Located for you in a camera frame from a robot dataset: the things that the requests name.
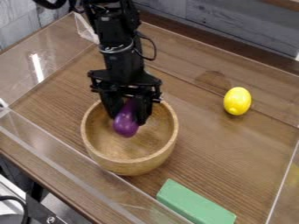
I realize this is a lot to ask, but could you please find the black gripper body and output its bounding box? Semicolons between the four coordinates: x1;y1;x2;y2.
88;47;163;104

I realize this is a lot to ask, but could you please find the black cable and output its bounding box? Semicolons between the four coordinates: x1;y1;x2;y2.
135;31;159;62

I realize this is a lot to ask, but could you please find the purple toy eggplant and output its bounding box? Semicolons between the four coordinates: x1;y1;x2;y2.
114;99;139;137

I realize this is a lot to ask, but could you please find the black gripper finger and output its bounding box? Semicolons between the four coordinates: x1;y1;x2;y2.
100;94;124;118
135;95;154;126

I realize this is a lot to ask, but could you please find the yellow toy lemon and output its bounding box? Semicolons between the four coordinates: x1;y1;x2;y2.
223;87;253;116

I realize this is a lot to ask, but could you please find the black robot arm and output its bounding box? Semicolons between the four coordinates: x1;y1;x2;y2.
34;0;163;125

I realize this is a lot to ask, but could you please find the clear acrylic corner bracket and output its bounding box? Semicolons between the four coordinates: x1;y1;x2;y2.
74;12;99;45

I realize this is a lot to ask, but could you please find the green foam block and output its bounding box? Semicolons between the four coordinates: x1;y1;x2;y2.
156;178;238;224

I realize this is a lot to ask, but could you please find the brown wooden bowl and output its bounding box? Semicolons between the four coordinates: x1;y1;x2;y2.
80;101;179;176

